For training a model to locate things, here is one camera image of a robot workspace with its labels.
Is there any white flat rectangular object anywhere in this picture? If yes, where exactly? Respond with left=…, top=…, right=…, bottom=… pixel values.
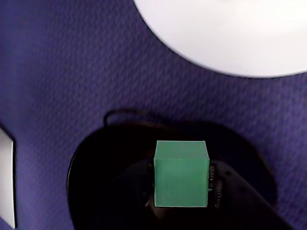
left=0, top=124, right=17, bottom=230

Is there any blue woven tablecloth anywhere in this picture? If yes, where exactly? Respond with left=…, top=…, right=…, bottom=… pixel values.
left=0, top=0, right=307, bottom=230

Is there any green cube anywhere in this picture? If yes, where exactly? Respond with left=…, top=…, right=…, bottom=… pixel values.
left=153, top=140, right=211, bottom=208

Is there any black wire bucket handle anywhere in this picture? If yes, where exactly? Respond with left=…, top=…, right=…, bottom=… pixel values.
left=103, top=109, right=156, bottom=127

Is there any white round plate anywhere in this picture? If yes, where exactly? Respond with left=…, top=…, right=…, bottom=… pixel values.
left=133, top=0, right=307, bottom=79

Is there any black metal bucket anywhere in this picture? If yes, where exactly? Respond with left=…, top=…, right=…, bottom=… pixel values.
left=66, top=121, right=279, bottom=230

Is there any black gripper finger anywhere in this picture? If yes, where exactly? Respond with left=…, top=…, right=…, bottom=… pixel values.
left=207, top=162, right=296, bottom=230
left=95, top=160, right=155, bottom=230

